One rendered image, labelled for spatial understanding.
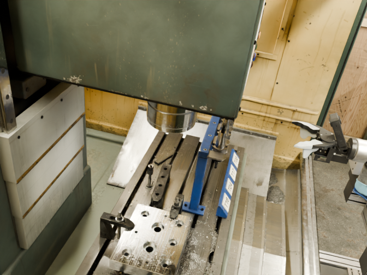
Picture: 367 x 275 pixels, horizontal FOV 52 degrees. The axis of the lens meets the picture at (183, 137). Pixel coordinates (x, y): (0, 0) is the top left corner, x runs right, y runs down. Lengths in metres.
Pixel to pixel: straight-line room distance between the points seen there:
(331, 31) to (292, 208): 0.96
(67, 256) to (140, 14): 1.24
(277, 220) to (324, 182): 1.67
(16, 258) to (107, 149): 1.16
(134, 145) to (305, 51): 1.11
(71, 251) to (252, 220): 0.88
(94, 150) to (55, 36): 1.50
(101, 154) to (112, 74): 1.47
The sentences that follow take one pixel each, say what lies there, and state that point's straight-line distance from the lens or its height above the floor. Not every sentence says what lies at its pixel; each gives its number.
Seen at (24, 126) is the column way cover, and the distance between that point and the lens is 1.26.
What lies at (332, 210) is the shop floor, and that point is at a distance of 3.38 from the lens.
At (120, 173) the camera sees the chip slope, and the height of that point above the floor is 0.66.
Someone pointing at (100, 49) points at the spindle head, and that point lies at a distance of 1.04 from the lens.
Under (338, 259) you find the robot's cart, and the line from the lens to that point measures 2.69.
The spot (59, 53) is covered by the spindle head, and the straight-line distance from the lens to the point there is 1.11.
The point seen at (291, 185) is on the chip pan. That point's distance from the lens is 2.35.
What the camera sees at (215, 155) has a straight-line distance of 1.48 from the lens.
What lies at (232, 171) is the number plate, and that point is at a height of 0.94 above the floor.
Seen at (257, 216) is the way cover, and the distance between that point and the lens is 1.98.
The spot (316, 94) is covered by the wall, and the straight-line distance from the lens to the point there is 2.23.
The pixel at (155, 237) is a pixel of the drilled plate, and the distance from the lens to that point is 1.44.
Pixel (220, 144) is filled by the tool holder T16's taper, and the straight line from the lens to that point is 1.50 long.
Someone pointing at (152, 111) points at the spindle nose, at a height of 1.51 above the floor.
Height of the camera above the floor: 2.08
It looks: 34 degrees down
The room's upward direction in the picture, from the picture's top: 8 degrees clockwise
